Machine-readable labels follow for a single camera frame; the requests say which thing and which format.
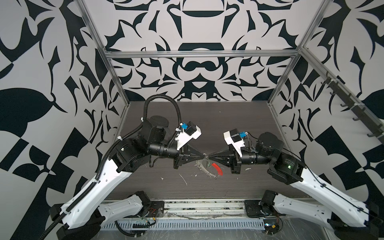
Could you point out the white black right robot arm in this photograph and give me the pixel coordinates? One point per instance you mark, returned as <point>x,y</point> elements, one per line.
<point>347,217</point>

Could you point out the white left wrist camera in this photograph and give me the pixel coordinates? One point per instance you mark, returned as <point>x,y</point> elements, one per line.
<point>187,132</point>

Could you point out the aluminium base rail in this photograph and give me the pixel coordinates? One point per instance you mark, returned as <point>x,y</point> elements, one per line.
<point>198,209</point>

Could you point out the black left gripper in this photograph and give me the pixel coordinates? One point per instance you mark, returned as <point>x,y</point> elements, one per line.
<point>183,154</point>

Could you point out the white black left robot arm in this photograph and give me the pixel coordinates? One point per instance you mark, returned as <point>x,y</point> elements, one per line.
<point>83,216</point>

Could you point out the black wall hook rack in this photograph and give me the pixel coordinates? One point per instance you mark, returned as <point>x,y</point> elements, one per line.
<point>352,103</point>

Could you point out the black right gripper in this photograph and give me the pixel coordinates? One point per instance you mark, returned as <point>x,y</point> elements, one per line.
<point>235,160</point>

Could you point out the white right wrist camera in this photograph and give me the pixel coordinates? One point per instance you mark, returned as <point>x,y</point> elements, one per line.
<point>235,139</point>

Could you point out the red handled wire keyring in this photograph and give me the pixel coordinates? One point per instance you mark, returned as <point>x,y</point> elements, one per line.
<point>210,168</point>

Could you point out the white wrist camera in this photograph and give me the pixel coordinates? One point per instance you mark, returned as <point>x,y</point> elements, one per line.
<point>187,132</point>
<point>235,139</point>

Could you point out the white slotted cable duct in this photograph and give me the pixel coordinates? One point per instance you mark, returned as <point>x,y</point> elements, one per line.
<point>201,224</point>

